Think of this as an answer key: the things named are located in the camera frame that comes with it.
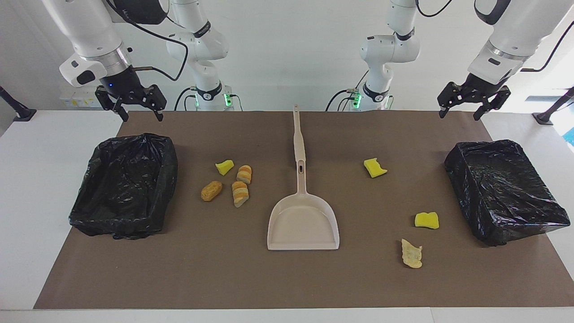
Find yellow sponge piece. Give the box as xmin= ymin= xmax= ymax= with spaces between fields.
xmin=363 ymin=157 xmax=388 ymax=179
xmin=414 ymin=211 xmax=440 ymax=230

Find golden brown bread roll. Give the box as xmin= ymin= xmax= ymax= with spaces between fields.
xmin=200 ymin=180 xmax=223 ymax=202

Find beige brush black bristles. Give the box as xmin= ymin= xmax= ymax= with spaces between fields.
xmin=293 ymin=104 xmax=307 ymax=162

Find beige plastic dustpan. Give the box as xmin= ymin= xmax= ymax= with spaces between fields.
xmin=267 ymin=159 xmax=340 ymax=251

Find bin with black bag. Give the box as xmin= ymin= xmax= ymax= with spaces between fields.
xmin=444 ymin=140 xmax=571 ymax=247
xmin=69 ymin=133 xmax=178 ymax=240

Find black stand pole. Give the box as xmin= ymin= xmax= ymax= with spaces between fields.
xmin=0 ymin=85 xmax=37 ymax=122
xmin=532 ymin=87 xmax=574 ymax=125

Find brown paper table mat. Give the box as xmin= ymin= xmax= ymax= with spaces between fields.
xmin=34 ymin=111 xmax=574 ymax=310

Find black right base cable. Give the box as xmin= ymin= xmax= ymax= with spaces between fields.
xmin=174 ymin=87 xmax=198 ymax=111

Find black base cable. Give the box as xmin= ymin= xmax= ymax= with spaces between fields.
xmin=326 ymin=70 xmax=370 ymax=111
xmin=174 ymin=87 xmax=198 ymax=111

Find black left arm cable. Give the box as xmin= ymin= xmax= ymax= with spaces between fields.
xmin=415 ymin=0 xmax=574 ymax=72

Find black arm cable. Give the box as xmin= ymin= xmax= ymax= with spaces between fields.
xmin=415 ymin=0 xmax=574 ymax=72
xmin=104 ymin=0 xmax=189 ymax=82

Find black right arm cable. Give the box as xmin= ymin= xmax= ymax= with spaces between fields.
xmin=104 ymin=0 xmax=189 ymax=82

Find black left base cable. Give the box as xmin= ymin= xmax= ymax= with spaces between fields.
xmin=326 ymin=70 xmax=370 ymax=111

